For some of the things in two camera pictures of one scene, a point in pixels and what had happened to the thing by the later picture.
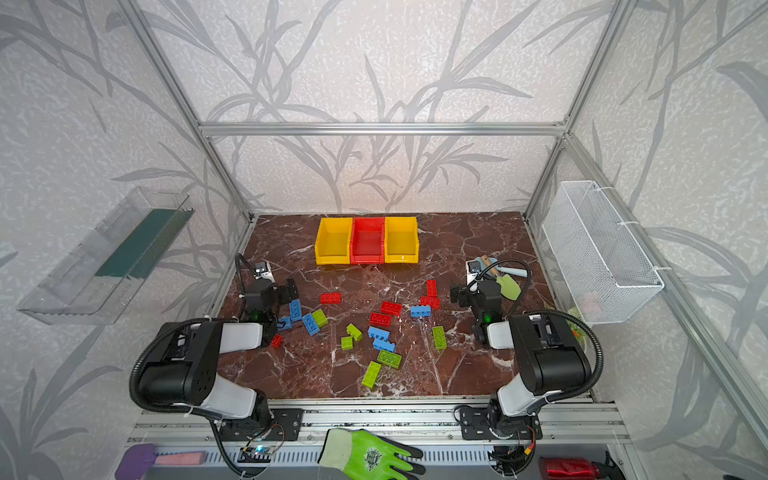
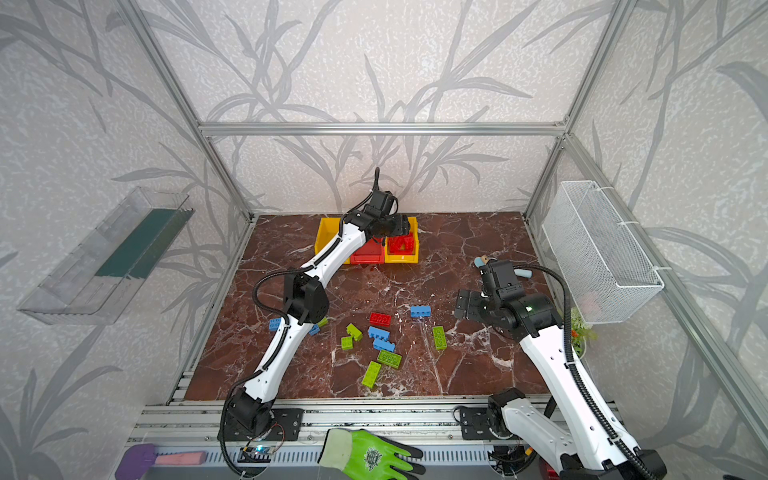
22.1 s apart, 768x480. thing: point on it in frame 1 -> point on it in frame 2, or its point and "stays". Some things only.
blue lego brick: x=421 y=311 stays
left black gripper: x=285 y=294 -> x=397 y=225
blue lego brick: x=382 y=343 stays
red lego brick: x=379 y=319 stays
